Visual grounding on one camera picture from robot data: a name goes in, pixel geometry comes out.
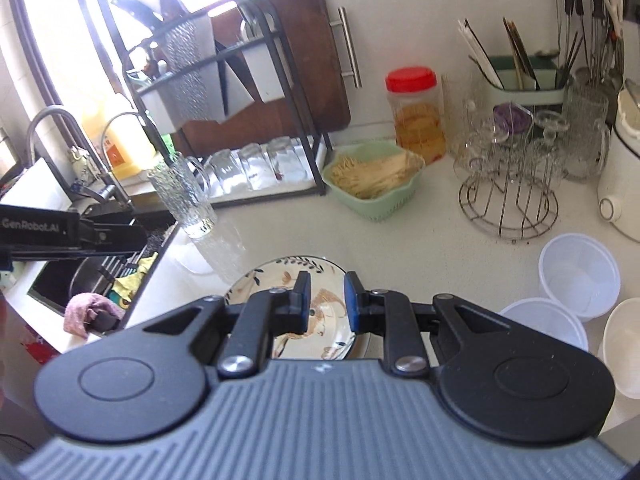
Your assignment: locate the white bowl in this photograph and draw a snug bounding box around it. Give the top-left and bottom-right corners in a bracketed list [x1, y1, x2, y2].
[500, 297, 589, 351]
[599, 297, 640, 400]
[537, 233, 622, 322]

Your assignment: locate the chrome kitchen faucet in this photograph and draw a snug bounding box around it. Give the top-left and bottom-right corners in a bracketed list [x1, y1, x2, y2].
[26, 105, 132, 209]

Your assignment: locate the cream plate brown bird pattern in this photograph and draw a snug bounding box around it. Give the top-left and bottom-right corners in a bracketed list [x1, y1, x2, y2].
[224, 255, 370, 360]

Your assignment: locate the pink cloth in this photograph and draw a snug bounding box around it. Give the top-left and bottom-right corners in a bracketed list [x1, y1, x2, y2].
[63, 292, 125, 339]

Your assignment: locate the yellow detergent bottle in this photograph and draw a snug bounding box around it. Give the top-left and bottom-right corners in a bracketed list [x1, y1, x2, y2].
[81, 94, 156, 180]

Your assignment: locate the green basket of sticks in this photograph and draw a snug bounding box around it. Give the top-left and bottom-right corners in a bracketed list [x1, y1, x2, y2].
[321, 141, 425, 221]

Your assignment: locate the upturned clear glass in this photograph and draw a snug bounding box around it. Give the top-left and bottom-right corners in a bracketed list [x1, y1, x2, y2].
[205, 148, 247, 198]
[267, 136, 306, 182]
[238, 143, 276, 191]

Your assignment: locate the red lid plastic jar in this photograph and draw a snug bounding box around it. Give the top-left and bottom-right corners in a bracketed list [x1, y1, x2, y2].
[385, 66, 447, 165]

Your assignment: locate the black dish rack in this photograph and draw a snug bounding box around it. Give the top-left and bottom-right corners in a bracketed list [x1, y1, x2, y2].
[119, 0, 349, 203]

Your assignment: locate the wooden cutting board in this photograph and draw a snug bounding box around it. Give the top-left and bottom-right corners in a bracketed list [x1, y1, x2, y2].
[171, 0, 353, 158]

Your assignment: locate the white electric kettle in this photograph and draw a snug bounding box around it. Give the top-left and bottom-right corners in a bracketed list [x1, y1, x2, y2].
[598, 80, 640, 242]

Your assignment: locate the tall textured glass mug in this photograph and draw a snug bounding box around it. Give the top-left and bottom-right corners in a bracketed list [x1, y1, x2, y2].
[563, 79, 611, 182]

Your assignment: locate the green utensil holder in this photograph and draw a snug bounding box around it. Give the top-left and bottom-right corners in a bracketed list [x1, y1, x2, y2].
[458, 20, 568, 113]

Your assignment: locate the hanging utensil rack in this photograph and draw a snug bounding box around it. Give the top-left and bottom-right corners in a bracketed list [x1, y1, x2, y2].
[555, 0, 625, 90]

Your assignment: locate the wire glass holder stand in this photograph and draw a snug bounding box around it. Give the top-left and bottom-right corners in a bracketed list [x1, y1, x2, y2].
[454, 103, 568, 243]

